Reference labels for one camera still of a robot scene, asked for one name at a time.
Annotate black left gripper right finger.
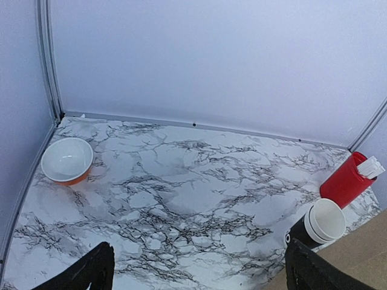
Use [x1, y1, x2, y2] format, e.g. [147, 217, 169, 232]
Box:
[285, 239, 373, 290]

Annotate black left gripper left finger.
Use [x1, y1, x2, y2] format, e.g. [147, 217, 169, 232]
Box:
[35, 242, 115, 290]

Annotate brown paper bag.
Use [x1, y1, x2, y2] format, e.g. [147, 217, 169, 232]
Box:
[264, 210, 386, 289]

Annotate stacked black paper cups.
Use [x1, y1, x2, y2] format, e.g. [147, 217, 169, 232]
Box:
[284, 198, 346, 249]

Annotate red plastic cup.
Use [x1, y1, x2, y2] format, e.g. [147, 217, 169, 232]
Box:
[319, 152, 377, 209]

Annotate orange white bowl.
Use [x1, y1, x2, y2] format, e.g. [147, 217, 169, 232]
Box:
[41, 137, 94, 186]

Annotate white wrapped stirrers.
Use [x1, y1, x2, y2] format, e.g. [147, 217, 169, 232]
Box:
[357, 156, 386, 179]

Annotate right aluminium frame post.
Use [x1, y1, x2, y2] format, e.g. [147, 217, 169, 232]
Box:
[348, 98, 387, 152]

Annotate aluminium frame post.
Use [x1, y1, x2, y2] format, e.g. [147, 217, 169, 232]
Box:
[348, 98, 387, 152]
[35, 0, 65, 124]

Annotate left aluminium frame post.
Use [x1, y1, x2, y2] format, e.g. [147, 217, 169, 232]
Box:
[35, 0, 65, 124]

